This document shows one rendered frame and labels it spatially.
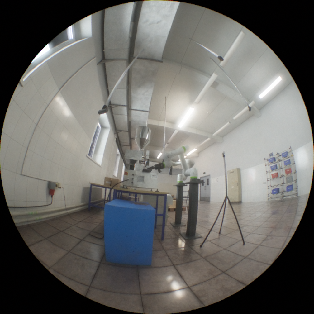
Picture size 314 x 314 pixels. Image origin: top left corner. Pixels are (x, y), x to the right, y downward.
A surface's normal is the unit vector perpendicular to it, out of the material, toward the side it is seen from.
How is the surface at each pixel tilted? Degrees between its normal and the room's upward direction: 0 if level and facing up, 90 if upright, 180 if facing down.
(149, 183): 90
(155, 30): 178
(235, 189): 89
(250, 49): 180
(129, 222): 90
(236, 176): 90
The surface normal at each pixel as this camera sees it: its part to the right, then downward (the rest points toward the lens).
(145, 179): 0.20, -0.31
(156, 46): -0.04, 0.96
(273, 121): -0.98, -0.13
